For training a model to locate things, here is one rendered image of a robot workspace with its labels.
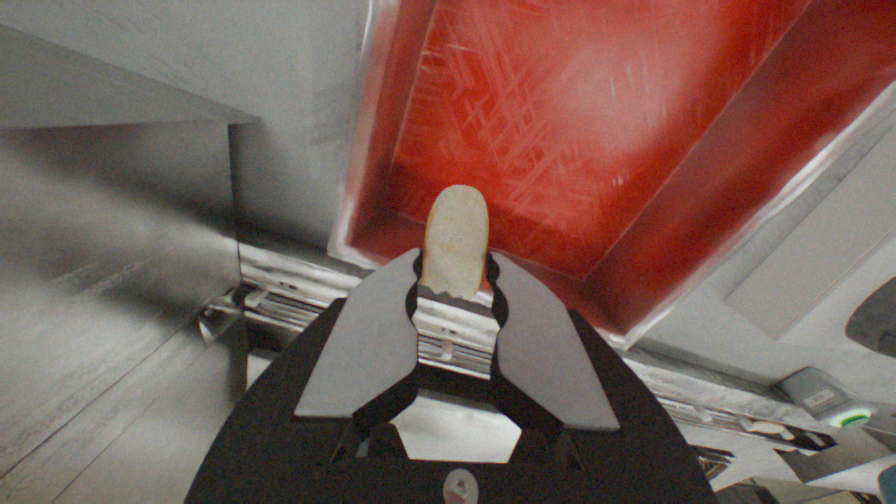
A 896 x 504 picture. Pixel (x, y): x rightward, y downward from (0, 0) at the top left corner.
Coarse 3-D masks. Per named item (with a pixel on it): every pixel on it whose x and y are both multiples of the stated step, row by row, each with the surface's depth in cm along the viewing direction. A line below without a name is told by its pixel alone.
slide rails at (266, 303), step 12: (264, 288) 31; (240, 300) 33; (264, 300) 33; (276, 300) 33; (300, 300) 32; (312, 300) 32; (276, 312) 34; (288, 312) 34; (300, 312) 34; (312, 312) 34; (432, 336) 36; (420, 348) 37; (432, 348) 37; (480, 348) 37; (456, 360) 38; (468, 360) 38; (480, 360) 38; (660, 396) 43; (672, 408) 45; (684, 408) 45; (708, 408) 45; (720, 420) 48; (732, 420) 48; (816, 432) 51; (816, 444) 55; (828, 444) 55
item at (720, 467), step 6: (696, 456) 47; (708, 456) 48; (714, 456) 49; (720, 456) 49; (708, 462) 50; (720, 462) 48; (726, 462) 48; (708, 468) 51; (714, 468) 50; (720, 468) 50; (726, 468) 49; (708, 474) 51; (714, 474) 50
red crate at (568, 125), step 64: (448, 0) 19; (512, 0) 18; (576, 0) 18; (640, 0) 18; (704, 0) 18; (768, 0) 18; (448, 64) 21; (512, 64) 21; (576, 64) 20; (640, 64) 20; (704, 64) 20; (448, 128) 23; (512, 128) 23; (576, 128) 23; (640, 128) 23; (704, 128) 23; (512, 192) 27; (576, 192) 26; (640, 192) 26; (576, 256) 31
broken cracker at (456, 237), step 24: (456, 192) 12; (432, 216) 12; (456, 216) 12; (480, 216) 12; (432, 240) 13; (456, 240) 12; (480, 240) 12; (432, 264) 13; (456, 264) 13; (480, 264) 13; (432, 288) 14; (456, 288) 14
